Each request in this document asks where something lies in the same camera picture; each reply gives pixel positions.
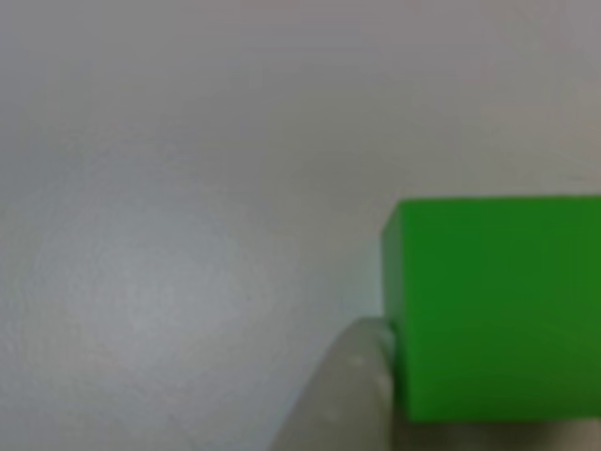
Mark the green cube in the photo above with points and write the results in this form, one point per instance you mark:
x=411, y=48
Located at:
x=497, y=310

